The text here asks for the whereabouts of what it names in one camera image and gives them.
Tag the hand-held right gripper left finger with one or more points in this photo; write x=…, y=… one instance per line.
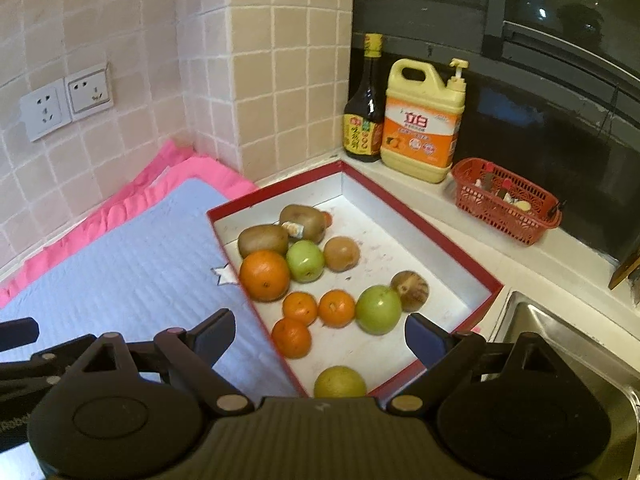
x=216, y=332

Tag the yellow detergent jug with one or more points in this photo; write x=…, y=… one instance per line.
x=420, y=135

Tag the red plastic basket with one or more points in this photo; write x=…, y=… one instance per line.
x=492, y=215

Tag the round brown kiwi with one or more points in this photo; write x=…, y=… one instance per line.
x=342, y=254

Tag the brown fruit with pale patch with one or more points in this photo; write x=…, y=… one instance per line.
x=411, y=291

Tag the small green apple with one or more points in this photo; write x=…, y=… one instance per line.
x=305, y=261

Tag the white wall socket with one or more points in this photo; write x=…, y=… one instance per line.
x=45, y=110
x=90, y=91

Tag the kiwi with sticker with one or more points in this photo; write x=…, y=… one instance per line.
x=311, y=217

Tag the yellow-green round fruit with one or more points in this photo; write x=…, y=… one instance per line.
x=340, y=383

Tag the brown wooden board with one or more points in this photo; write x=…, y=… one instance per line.
x=625, y=270

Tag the large green apple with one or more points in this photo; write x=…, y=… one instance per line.
x=378, y=310

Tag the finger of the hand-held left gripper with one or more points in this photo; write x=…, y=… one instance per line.
x=17, y=334
x=45, y=357

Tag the red cardboard box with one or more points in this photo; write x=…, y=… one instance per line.
x=385, y=240

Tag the green-brown kiwi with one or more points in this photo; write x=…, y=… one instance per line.
x=260, y=240

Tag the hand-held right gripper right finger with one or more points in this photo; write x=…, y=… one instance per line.
x=425, y=341

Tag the dark soy sauce bottle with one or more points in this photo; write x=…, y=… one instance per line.
x=362, y=130

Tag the pink blanket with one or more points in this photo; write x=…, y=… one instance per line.
x=200, y=170

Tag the dark window frame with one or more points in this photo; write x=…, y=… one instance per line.
x=495, y=10

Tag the blue quilted mat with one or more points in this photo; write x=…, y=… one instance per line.
x=125, y=260

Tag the stainless steel sink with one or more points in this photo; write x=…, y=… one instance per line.
x=550, y=320

